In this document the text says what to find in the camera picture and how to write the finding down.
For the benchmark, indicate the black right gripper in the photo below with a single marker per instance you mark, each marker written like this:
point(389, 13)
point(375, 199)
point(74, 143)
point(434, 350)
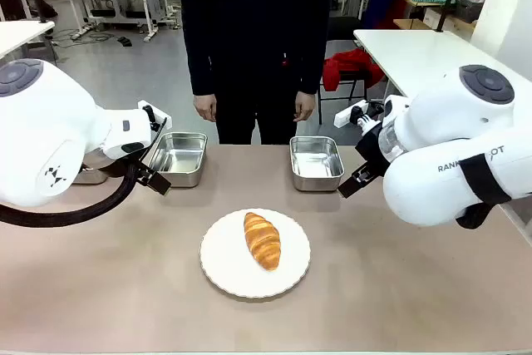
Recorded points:
point(372, 151)

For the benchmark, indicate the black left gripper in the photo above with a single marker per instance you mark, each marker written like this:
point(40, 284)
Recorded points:
point(141, 172)

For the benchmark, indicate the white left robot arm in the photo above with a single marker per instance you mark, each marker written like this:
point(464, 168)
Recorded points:
point(45, 130)

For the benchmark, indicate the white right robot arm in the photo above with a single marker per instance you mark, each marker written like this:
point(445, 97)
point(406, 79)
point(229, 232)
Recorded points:
point(440, 122)

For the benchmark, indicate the person's left forearm black sleeve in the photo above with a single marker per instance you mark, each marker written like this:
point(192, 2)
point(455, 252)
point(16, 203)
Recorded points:
point(311, 62)

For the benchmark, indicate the person's right forearm black sleeve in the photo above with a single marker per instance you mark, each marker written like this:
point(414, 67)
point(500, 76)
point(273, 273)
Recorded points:
point(201, 64)

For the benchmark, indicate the steel rectangular container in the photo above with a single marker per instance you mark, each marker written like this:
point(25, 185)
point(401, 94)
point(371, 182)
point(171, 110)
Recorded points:
point(89, 175)
point(316, 164)
point(178, 159)

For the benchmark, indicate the golden croissant bread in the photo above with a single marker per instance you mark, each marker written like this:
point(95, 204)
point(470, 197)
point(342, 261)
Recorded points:
point(262, 240)

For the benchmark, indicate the person's right hand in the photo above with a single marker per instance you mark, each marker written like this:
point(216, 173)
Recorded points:
point(205, 106)

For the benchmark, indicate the person's left hand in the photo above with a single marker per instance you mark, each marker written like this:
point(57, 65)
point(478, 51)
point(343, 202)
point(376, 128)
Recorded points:
point(303, 106)

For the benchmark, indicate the white scalloped plate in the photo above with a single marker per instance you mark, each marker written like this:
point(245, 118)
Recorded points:
point(226, 259)

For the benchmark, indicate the red cloth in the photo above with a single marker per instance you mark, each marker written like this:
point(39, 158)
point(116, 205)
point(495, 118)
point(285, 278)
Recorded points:
point(343, 66)

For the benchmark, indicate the large white side table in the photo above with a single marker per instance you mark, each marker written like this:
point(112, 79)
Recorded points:
point(415, 55)

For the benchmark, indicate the small black floor object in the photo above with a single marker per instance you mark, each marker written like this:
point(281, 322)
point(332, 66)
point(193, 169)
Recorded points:
point(124, 41)

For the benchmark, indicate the black folding chair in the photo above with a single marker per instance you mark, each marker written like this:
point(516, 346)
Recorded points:
point(347, 35)

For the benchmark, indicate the white power strip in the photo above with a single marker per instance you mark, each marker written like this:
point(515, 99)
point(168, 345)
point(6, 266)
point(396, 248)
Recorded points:
point(81, 33)

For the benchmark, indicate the wooden shelf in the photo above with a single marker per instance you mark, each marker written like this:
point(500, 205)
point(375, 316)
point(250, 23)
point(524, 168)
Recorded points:
point(420, 22)

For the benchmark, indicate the person in black clothes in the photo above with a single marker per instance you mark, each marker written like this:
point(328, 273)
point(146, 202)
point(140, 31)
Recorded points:
point(255, 18)

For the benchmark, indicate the small white side table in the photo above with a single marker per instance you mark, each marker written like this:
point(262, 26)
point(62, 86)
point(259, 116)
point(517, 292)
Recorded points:
point(21, 37)

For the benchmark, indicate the grey plastic basket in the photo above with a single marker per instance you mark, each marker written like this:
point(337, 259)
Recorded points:
point(469, 8)

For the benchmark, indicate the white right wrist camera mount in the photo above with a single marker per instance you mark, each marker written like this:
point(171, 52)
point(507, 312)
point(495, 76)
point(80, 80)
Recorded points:
point(345, 116)

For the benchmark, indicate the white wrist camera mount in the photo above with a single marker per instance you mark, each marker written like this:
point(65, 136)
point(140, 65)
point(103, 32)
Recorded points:
point(345, 116)
point(160, 113)

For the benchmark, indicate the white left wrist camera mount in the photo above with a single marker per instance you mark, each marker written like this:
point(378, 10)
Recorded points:
point(160, 113)

